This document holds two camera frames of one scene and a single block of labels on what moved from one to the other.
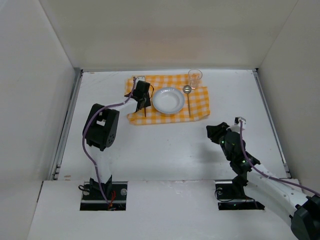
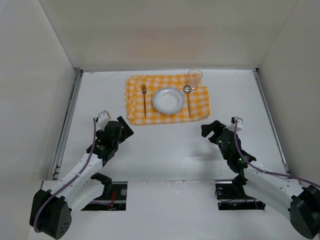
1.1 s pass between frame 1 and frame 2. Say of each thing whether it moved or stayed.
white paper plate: stayed
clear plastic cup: stayed
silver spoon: stayed
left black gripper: moved
